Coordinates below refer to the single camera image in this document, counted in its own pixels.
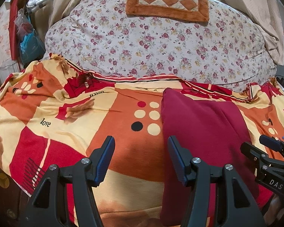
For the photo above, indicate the white floral quilt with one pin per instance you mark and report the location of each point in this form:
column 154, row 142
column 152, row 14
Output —
column 228, row 51

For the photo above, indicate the dark red garment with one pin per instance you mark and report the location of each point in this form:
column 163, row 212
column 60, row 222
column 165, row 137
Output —
column 212, row 131

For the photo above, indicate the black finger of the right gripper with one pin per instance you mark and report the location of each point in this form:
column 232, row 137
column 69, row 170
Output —
column 275, row 145
column 257, row 156

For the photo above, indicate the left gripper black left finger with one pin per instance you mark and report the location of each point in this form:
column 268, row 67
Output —
column 48, row 205

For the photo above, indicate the blue plastic bag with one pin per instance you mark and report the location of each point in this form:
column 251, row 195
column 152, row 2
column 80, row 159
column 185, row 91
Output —
column 31, row 48

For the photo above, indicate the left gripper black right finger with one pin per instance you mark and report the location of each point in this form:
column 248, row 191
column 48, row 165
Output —
column 234, row 203

